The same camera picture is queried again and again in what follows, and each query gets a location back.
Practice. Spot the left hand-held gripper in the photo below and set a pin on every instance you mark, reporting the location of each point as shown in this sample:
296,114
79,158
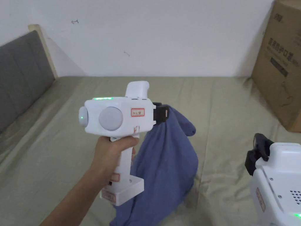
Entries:
112,117

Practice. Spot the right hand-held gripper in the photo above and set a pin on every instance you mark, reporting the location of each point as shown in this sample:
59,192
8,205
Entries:
277,188

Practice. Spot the blue garment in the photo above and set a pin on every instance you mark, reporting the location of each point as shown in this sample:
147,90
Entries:
162,164

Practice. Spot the person's left forearm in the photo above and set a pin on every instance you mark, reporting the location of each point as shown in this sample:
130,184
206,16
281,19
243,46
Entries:
77,195

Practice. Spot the person's left hand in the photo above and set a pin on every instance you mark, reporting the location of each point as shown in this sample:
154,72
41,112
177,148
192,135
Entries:
108,155

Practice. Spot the bed with pale green sheet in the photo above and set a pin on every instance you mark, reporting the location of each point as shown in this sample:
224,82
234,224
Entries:
223,113

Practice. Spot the grey padded headboard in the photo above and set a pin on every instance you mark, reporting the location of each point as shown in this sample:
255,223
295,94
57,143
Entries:
21,77

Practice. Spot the brown cardboard carton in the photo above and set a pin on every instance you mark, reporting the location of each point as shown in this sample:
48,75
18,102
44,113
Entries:
279,70

